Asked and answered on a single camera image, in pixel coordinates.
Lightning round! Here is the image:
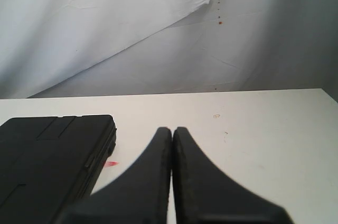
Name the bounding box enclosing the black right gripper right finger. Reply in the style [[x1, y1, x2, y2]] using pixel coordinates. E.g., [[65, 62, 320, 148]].
[[172, 127, 290, 223]]

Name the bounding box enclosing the black plastic tool case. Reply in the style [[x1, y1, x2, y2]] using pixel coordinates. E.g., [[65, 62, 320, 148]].
[[1, 115, 116, 223]]

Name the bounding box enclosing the white backdrop cloth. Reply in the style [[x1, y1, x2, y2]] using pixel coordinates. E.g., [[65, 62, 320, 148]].
[[1, 0, 337, 99]]

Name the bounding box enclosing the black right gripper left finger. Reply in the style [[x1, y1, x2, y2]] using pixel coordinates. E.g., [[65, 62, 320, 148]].
[[59, 127, 172, 223]]

